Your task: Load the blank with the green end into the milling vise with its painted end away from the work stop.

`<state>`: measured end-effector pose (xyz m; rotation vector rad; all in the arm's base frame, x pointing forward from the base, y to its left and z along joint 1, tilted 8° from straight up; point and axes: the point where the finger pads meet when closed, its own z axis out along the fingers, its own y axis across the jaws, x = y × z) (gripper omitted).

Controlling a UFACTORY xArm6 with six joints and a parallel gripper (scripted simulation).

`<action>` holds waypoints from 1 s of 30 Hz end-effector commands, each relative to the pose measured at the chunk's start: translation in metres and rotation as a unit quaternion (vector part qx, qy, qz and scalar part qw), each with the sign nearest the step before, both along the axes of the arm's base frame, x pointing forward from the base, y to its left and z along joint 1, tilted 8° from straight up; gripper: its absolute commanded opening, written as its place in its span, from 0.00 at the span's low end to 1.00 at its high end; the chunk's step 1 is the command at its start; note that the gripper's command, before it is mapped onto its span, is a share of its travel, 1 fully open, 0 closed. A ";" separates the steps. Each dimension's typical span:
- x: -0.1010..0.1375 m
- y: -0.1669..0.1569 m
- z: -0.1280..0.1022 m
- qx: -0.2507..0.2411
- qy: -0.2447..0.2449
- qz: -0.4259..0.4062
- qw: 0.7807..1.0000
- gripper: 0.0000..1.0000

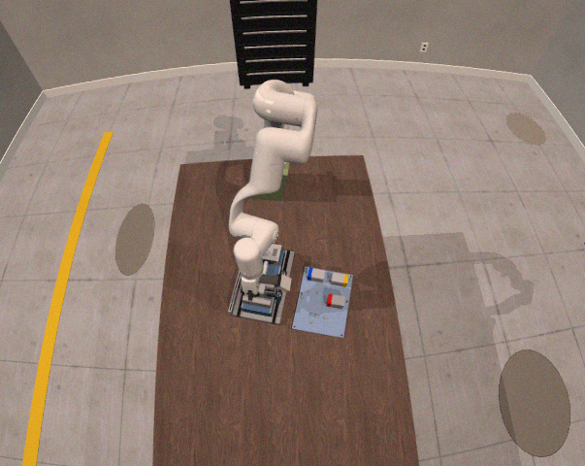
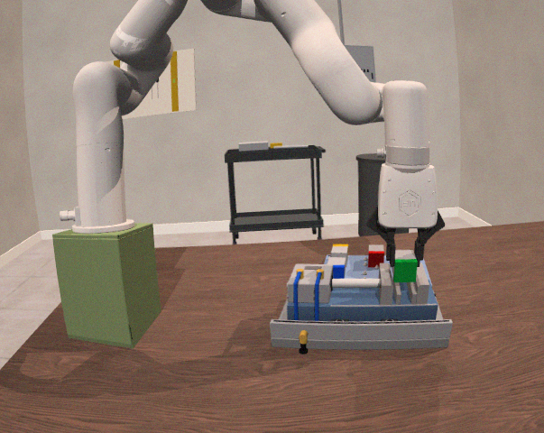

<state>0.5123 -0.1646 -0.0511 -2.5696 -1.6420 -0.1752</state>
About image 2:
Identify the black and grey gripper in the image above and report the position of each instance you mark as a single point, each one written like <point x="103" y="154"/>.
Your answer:
<point x="406" y="200"/>

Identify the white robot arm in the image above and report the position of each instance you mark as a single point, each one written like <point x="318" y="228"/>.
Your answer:
<point x="139" y="40"/>

